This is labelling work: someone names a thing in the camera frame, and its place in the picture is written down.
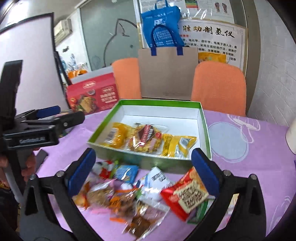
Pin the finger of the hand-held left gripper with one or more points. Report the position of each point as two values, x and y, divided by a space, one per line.
69 119
48 111

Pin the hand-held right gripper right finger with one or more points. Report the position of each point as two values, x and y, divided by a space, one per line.
204 171

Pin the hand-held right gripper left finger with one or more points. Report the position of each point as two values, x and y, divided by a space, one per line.
81 171

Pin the red cracker packet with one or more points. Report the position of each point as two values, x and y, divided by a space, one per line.
187 194

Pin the pile of mixed snack packs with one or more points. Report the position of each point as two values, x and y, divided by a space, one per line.
101 194

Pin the green cardboard box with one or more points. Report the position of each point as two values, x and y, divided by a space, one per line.
161 115

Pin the person's left forearm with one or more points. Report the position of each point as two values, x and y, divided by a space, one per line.
7 208

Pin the person's left hand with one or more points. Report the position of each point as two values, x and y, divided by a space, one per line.
30 166

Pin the red cracker carton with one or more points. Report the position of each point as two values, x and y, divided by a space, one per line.
92 97

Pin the black phone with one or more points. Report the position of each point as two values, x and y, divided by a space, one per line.
42 157

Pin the yellow snack packet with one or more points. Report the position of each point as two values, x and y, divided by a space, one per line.
115 135
175 144

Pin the purple printed tablecloth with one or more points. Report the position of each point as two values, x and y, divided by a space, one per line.
242 157

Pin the whiteboard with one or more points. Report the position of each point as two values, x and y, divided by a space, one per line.
30 58

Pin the clear packet with red label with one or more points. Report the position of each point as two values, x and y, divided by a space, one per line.
143 139

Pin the orange chair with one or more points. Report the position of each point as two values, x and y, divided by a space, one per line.
218 88
126 78

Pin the air conditioner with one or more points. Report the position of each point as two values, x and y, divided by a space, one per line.
62 30

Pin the glass panel with cat outline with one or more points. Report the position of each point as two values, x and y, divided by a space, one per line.
104 34

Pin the white container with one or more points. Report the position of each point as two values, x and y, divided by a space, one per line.
291 136

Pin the brown paper bag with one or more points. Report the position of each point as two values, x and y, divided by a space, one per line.
166 74

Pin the blue tote bag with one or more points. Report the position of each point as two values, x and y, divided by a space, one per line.
161 18

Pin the wall poster with black text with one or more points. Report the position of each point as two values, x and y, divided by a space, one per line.
212 37

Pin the foot chart wall poster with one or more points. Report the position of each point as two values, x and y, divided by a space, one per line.
208 7

